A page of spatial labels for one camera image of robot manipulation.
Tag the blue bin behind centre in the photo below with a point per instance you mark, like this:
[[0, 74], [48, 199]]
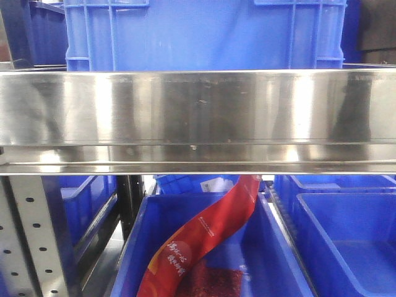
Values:
[[195, 183]]

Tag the blue bin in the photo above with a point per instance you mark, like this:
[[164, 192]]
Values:
[[258, 250], [195, 183], [344, 229], [83, 197]]

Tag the blue bin centre lower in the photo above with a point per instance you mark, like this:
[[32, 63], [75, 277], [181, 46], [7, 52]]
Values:
[[258, 250]]

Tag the blue bin left lower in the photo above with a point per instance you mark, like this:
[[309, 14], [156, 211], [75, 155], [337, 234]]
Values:
[[83, 197]]

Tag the blue bin right lower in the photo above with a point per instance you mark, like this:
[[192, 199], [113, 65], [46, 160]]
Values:
[[344, 229]]

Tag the red snack package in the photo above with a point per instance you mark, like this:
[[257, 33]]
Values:
[[196, 238]]

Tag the large blue crate on shelf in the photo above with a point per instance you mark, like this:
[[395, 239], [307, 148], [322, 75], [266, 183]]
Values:
[[203, 35]]

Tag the dark blue crate upper left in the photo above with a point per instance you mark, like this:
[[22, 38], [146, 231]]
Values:
[[33, 34]]

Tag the perforated grey shelf upright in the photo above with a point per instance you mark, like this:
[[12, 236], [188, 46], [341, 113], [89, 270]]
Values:
[[30, 257]]

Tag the stainless steel shelf rail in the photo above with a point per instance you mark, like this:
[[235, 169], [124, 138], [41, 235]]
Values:
[[284, 121]]

